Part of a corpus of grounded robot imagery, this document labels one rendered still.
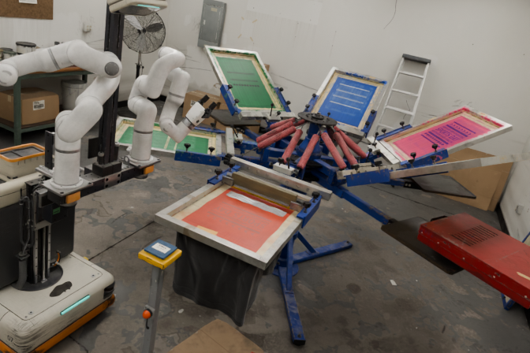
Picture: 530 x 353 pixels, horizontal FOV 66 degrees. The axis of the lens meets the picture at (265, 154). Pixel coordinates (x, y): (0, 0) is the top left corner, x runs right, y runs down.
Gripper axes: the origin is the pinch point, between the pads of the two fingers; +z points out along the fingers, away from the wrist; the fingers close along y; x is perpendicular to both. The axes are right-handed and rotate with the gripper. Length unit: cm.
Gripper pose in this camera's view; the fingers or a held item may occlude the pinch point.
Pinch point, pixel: (210, 100)
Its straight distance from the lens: 220.7
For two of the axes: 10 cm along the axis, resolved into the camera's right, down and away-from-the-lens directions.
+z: 6.9, -7.2, 0.0
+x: 4.9, 4.8, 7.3
